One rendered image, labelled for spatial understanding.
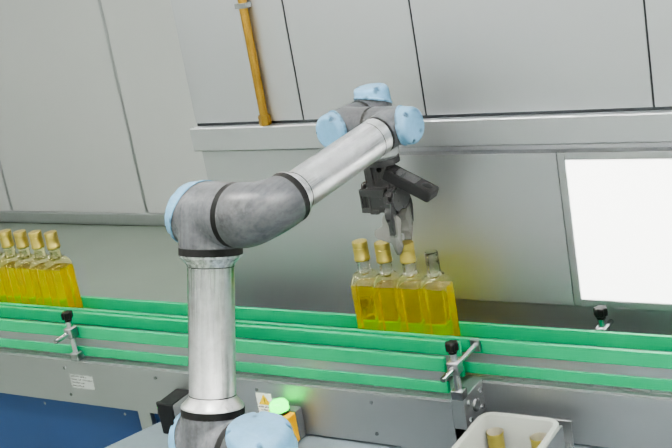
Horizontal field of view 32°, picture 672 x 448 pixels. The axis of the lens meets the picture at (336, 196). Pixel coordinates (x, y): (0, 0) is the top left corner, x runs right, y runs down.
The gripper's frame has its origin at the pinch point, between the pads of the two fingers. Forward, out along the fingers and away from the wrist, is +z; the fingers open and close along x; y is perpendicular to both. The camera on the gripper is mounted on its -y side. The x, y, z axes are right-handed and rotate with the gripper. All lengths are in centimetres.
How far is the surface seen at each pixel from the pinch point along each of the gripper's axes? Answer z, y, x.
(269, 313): 20.0, 42.3, -3.4
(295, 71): -35.9, 30.6, -15.7
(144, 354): 25, 69, 13
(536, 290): 14.3, -23.3, -12.1
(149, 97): 38, 336, -311
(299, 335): 20.3, 27.7, 6.1
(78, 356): 26, 89, 16
